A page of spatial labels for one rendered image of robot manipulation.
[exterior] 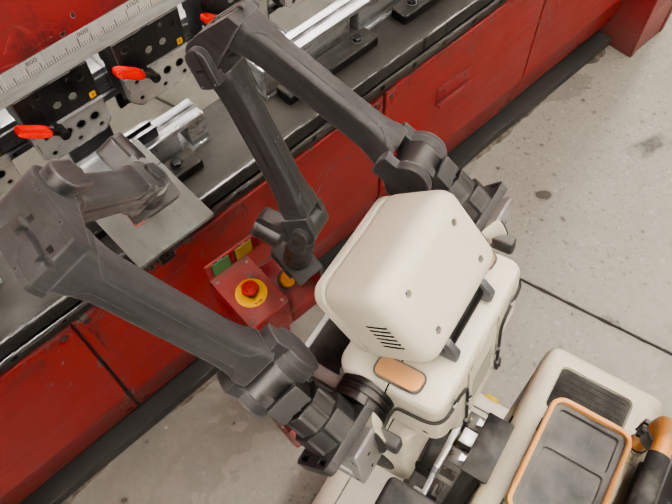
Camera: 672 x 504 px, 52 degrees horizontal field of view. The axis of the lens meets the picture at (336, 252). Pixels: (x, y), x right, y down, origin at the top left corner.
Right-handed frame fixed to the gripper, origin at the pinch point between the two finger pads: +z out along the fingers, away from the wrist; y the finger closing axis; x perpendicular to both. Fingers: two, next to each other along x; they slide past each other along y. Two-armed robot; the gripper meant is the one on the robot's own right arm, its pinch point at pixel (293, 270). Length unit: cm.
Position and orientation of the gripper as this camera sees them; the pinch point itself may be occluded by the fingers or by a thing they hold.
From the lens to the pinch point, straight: 155.4
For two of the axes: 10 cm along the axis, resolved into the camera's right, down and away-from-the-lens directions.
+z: -1.4, 3.2, 9.4
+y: -6.5, -7.4, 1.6
